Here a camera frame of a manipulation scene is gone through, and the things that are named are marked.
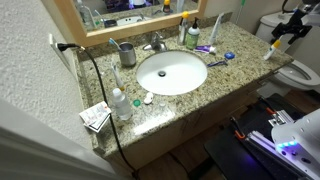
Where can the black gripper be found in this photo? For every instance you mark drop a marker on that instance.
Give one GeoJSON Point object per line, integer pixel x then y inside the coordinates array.
{"type": "Point", "coordinates": [295, 28]}

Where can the white bottle with yellow lid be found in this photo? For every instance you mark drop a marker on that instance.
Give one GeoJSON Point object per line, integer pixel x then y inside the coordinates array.
{"type": "Point", "coordinates": [270, 51]}

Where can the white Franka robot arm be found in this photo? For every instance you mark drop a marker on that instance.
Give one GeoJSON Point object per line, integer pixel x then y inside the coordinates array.
{"type": "Point", "coordinates": [300, 140]}

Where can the aluminium rail robot base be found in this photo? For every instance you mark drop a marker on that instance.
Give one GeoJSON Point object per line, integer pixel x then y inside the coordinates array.
{"type": "Point", "coordinates": [266, 146]}

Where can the clear spray bottle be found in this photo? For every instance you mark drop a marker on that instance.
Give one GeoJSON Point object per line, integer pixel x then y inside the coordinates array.
{"type": "Point", "coordinates": [215, 30]}

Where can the green soap pump bottle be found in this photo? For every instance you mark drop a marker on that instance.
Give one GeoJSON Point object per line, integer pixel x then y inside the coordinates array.
{"type": "Point", "coordinates": [192, 37]}

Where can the slim bottle with yellow cap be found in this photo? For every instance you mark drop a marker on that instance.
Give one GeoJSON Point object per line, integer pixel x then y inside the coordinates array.
{"type": "Point", "coordinates": [182, 30]}

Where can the green bottle cap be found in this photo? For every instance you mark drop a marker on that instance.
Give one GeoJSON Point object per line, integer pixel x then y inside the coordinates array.
{"type": "Point", "coordinates": [136, 103]}

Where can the clear plastic bottle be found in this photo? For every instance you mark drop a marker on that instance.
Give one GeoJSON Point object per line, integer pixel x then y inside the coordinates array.
{"type": "Point", "coordinates": [122, 106]}

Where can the white toilet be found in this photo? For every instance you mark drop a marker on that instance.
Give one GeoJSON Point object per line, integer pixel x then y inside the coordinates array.
{"type": "Point", "coordinates": [293, 75]}

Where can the blue razor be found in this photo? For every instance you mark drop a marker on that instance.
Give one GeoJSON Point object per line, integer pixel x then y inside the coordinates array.
{"type": "Point", "coordinates": [216, 63]}

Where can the black clamp with orange tips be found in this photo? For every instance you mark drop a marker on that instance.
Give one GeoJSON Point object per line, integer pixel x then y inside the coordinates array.
{"type": "Point", "coordinates": [270, 111]}
{"type": "Point", "coordinates": [238, 130]}

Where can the white oval sink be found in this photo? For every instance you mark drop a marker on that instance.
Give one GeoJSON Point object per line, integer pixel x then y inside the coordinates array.
{"type": "Point", "coordinates": [180, 76]}

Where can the chrome faucet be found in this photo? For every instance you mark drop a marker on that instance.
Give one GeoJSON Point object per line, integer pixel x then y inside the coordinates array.
{"type": "Point", "coordinates": [156, 41]}

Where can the black cart top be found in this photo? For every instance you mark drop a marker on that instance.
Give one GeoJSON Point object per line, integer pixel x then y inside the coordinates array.
{"type": "Point", "coordinates": [230, 156]}

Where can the small clear cap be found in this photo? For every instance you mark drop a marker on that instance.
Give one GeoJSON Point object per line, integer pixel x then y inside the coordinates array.
{"type": "Point", "coordinates": [162, 104]}

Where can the white contact lens case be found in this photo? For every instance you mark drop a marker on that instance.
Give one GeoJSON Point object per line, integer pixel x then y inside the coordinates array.
{"type": "Point", "coordinates": [148, 98]}

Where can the wood framed mirror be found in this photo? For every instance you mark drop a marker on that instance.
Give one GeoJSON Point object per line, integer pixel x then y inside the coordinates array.
{"type": "Point", "coordinates": [133, 29]}

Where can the metal cup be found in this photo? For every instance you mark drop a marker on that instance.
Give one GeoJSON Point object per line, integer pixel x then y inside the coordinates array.
{"type": "Point", "coordinates": [127, 55]}

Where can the wooden vanity cabinet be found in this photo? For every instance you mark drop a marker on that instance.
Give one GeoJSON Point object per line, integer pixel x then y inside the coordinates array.
{"type": "Point", "coordinates": [166, 140]}

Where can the toothbrush with blue head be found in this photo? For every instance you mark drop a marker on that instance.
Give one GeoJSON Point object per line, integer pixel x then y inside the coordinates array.
{"type": "Point", "coordinates": [114, 43]}

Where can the white stick with yellow base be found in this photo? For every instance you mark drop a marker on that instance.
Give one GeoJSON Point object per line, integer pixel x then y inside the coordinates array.
{"type": "Point", "coordinates": [118, 79]}

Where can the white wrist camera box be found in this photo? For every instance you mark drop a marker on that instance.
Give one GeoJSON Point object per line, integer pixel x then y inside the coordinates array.
{"type": "Point", "coordinates": [310, 15]}

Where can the white wall outlet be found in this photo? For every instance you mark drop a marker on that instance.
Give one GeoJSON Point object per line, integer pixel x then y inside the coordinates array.
{"type": "Point", "coordinates": [54, 40]}

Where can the white door frame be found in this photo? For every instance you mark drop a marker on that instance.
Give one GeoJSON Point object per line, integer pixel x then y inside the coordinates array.
{"type": "Point", "coordinates": [40, 146]}

